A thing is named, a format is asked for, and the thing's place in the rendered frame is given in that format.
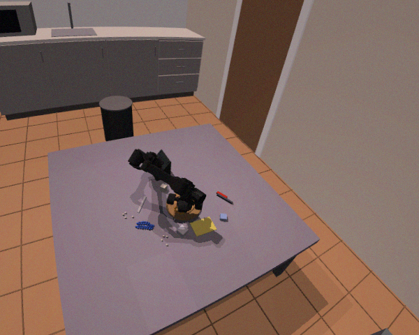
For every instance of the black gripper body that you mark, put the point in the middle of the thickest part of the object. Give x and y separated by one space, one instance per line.
172 197

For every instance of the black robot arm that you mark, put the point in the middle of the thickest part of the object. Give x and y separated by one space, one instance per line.
180 186

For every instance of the brown round bead board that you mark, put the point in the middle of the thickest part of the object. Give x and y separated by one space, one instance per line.
183 217

